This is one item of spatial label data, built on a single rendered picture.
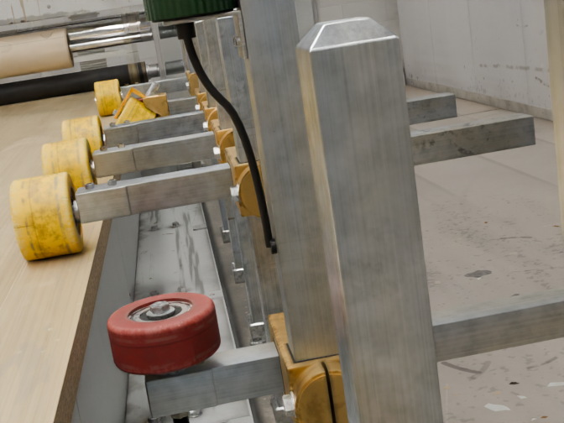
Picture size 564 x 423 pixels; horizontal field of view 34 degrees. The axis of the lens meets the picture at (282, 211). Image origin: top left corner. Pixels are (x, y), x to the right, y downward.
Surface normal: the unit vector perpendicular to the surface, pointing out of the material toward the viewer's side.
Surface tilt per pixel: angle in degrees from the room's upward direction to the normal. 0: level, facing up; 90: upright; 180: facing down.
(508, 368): 0
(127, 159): 90
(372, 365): 90
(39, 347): 0
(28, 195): 42
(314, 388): 90
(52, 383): 0
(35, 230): 92
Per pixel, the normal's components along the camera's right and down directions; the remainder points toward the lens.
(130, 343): -0.48, 0.27
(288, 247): 0.14, 0.22
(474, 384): -0.15, -0.96
